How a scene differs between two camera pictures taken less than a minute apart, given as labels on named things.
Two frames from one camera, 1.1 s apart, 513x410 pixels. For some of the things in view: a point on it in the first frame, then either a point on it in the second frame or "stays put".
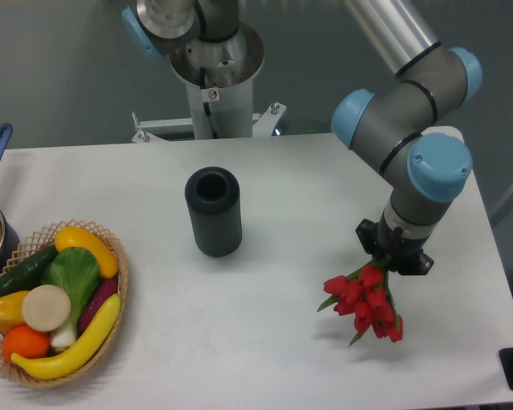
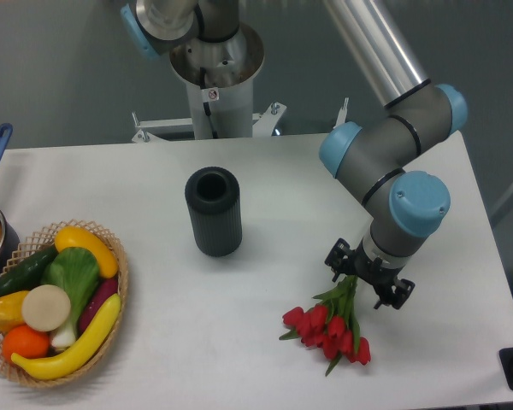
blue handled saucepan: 1,243 stays put
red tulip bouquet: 365,294 to 330,325
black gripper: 391,244 to 380,277
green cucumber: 26,275 stays put
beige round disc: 45,308 stays put
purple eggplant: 107,289 stays put
